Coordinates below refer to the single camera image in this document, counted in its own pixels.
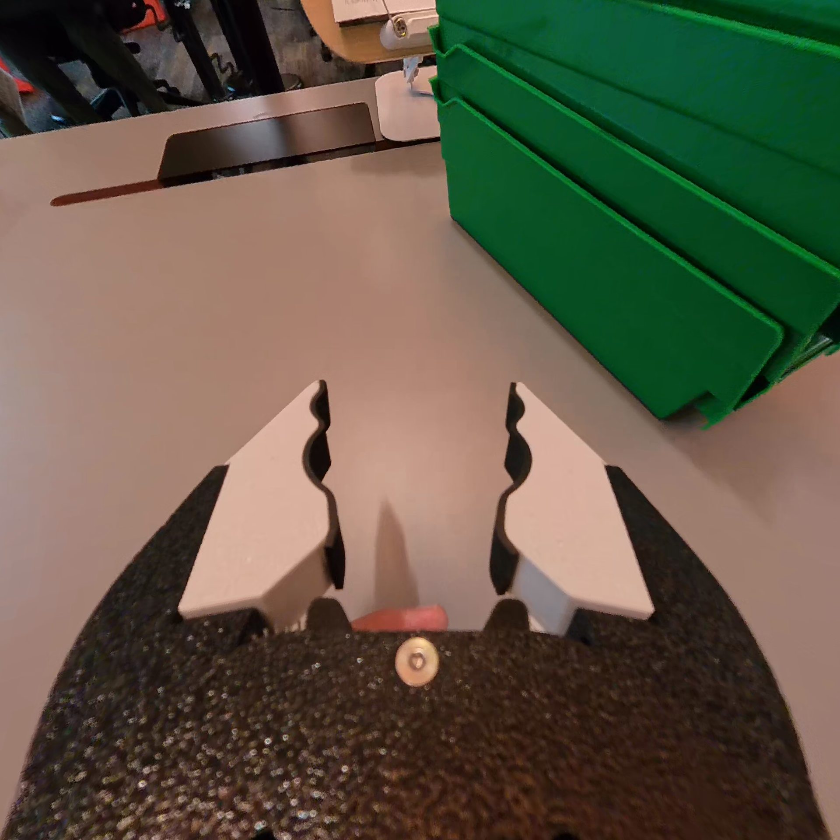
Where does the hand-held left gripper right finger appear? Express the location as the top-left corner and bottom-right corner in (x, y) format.
(488, 381), (655, 638)

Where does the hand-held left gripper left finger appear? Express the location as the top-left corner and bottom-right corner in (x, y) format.
(177, 380), (346, 634)

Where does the person's left hand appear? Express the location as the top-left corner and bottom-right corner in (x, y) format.
(352, 604), (449, 633)

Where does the wooden sign board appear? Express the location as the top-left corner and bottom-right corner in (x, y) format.
(300, 0), (439, 66)

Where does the orange bag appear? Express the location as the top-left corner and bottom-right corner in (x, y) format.
(121, 0), (164, 33)

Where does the white sign bracket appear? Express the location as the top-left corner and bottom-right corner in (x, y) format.
(379, 13), (439, 98)

